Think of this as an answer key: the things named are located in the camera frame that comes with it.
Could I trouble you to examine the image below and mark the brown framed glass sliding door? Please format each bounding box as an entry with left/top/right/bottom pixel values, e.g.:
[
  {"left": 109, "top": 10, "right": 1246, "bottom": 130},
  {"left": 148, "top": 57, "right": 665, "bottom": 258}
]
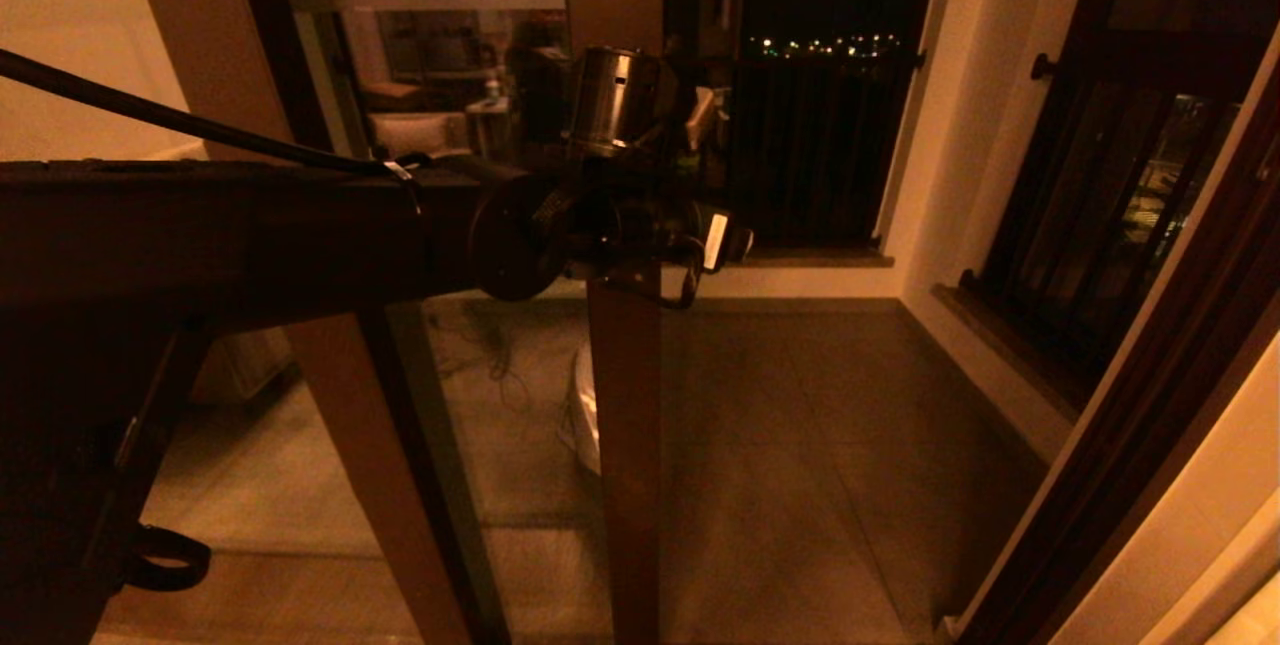
[{"left": 240, "top": 0, "right": 668, "bottom": 645}]

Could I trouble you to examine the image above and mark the dark metal balcony railing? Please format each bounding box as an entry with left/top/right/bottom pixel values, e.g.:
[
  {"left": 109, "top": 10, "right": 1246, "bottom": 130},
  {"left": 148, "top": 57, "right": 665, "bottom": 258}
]
[{"left": 660, "top": 50, "right": 926, "bottom": 251}]

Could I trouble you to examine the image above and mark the stone side window sill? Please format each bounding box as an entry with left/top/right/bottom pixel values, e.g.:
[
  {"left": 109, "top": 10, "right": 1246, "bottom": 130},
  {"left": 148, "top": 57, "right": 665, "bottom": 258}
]
[{"left": 930, "top": 283, "right": 1086, "bottom": 426}]

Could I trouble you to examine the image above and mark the dark brown door jamb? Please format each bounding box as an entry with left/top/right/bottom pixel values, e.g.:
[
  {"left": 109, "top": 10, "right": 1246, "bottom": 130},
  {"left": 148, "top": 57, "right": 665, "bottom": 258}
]
[{"left": 945, "top": 25, "right": 1280, "bottom": 645}]

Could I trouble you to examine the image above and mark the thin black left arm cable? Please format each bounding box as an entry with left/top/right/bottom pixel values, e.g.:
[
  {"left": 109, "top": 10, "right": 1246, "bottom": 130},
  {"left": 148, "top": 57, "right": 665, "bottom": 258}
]
[{"left": 0, "top": 48, "right": 433, "bottom": 182}]

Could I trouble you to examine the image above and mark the black looped cable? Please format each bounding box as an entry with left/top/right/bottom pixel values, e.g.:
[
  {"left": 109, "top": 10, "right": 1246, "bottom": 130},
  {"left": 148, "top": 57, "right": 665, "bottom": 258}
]
[{"left": 122, "top": 523, "right": 214, "bottom": 593}]

